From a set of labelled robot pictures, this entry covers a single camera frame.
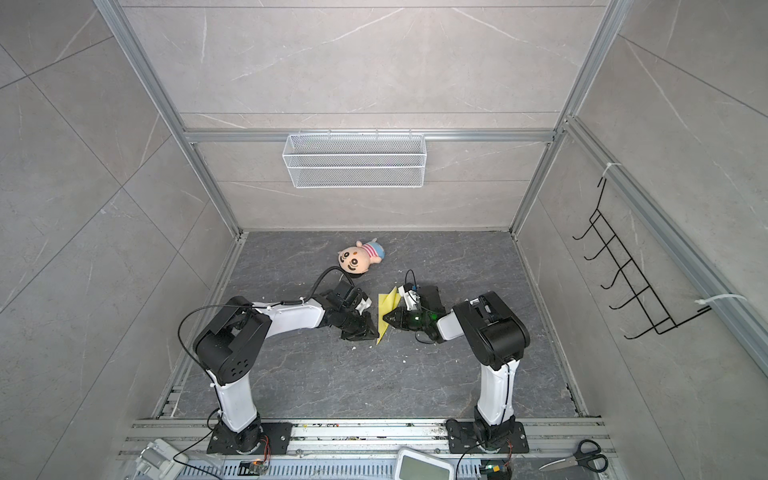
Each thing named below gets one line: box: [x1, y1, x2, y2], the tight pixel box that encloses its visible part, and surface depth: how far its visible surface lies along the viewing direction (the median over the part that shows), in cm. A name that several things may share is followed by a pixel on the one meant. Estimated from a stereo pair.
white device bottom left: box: [134, 438, 189, 480], surface depth 70 cm
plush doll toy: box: [338, 238, 386, 274], surface depth 105 cm
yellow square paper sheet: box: [376, 286, 401, 345], surface depth 100 cm
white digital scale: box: [395, 449, 455, 480], surface depth 67 cm
